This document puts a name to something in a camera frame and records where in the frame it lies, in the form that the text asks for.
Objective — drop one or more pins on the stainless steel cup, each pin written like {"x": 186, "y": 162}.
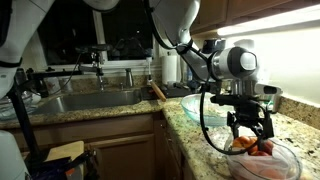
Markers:
{"x": 278, "y": 103}

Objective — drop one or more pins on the dark backpack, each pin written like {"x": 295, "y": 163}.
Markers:
{"x": 56, "y": 171}

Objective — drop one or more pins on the white mesh carrier bag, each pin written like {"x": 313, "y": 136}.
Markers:
{"x": 280, "y": 166}

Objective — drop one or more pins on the small green-lid bottle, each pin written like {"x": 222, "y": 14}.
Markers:
{"x": 270, "y": 106}

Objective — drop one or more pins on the pale ceramic mug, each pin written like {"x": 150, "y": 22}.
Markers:
{"x": 66, "y": 85}
{"x": 52, "y": 86}

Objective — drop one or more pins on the metal kitchen faucet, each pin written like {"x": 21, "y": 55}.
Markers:
{"x": 100, "y": 80}

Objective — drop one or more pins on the dark red apple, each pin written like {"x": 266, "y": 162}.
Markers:
{"x": 258, "y": 153}

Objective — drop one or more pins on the metal soap dispenser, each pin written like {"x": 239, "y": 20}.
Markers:
{"x": 129, "y": 78}

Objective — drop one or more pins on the dark window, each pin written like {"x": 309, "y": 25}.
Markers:
{"x": 66, "y": 40}

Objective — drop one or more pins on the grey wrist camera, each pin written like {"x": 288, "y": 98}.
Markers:
{"x": 268, "y": 89}

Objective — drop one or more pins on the stainless steel sink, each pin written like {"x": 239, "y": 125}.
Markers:
{"x": 93, "y": 100}

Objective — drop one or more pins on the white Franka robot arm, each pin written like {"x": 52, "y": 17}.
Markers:
{"x": 233, "y": 63}

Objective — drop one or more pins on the orange-red apple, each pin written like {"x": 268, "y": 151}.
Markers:
{"x": 241, "y": 141}

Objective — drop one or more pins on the blue bottle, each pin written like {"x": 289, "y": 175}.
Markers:
{"x": 190, "y": 75}

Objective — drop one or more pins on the black counter tray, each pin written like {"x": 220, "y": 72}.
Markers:
{"x": 148, "y": 93}

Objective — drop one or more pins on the wooden upper cabinet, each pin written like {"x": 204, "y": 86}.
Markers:
{"x": 253, "y": 8}

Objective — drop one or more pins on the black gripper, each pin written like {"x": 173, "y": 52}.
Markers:
{"x": 248, "y": 115}

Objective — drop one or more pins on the clear glass dish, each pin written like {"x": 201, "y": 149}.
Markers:
{"x": 6, "y": 110}

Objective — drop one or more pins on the glass bowl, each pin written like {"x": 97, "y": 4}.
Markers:
{"x": 193, "y": 110}

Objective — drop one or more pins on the white paper towel roll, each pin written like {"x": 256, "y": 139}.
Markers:
{"x": 169, "y": 70}

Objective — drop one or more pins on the wooden base cabinet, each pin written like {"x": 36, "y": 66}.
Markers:
{"x": 126, "y": 153}

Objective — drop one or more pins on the black stereo camera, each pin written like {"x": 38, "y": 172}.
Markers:
{"x": 93, "y": 48}

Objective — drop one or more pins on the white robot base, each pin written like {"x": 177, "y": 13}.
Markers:
{"x": 11, "y": 156}

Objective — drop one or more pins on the under-cabinet light strip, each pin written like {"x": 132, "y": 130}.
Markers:
{"x": 266, "y": 23}

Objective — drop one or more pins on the dark glass jar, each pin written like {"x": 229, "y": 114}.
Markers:
{"x": 20, "y": 76}

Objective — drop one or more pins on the black camera stand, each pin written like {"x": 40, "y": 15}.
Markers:
{"x": 20, "y": 110}

